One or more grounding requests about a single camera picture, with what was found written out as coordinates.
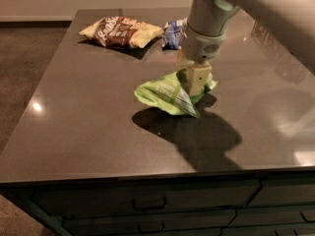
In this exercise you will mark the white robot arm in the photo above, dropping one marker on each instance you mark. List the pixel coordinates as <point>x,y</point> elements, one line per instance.
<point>290,22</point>

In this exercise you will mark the lower right drawer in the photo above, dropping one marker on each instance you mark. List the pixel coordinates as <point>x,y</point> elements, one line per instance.
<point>272,221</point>

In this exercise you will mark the blue chip bag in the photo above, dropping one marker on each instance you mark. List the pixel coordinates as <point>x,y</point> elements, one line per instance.
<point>171,34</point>

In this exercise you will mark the upper left drawer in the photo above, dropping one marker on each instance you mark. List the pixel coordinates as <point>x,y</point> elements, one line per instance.
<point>139,199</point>

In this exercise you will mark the green rice chip bag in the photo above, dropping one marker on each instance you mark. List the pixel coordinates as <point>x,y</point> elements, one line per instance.
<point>168,94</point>

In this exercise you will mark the upper right drawer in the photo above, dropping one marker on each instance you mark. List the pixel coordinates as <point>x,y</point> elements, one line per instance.
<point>285,192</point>

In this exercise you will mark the lower left drawer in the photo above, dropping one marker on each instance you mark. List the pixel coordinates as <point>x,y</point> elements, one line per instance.
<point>150,223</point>

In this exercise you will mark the drawer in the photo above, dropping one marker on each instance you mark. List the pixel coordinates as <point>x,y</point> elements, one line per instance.
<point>272,221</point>
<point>139,199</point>
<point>285,192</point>
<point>150,223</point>

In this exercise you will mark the brown chip bag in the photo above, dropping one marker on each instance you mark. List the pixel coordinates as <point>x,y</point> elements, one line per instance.
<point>121,33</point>

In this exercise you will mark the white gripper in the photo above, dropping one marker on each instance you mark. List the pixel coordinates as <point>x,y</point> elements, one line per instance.
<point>201,47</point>

